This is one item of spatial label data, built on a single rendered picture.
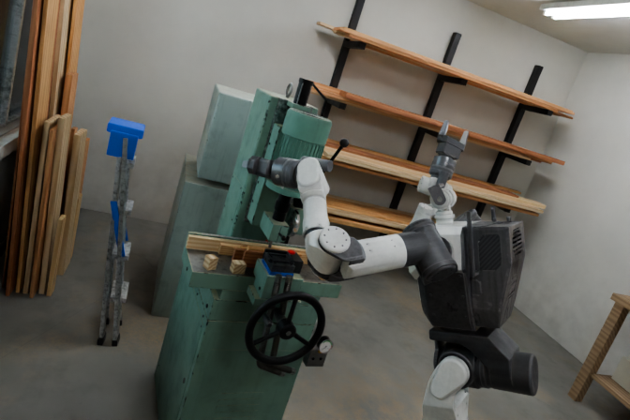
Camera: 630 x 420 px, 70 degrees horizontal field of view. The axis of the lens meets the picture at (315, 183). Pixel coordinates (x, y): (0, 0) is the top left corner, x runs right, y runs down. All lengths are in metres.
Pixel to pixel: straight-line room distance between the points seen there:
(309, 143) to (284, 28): 2.49
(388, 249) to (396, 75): 3.32
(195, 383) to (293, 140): 0.99
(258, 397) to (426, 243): 1.10
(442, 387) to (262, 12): 3.23
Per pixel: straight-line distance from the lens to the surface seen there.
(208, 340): 1.79
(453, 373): 1.49
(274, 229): 1.75
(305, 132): 1.63
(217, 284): 1.66
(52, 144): 2.71
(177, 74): 3.98
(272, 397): 2.07
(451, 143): 1.80
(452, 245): 1.34
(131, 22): 3.99
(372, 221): 4.09
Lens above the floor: 1.65
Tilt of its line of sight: 13 degrees down
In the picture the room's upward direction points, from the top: 18 degrees clockwise
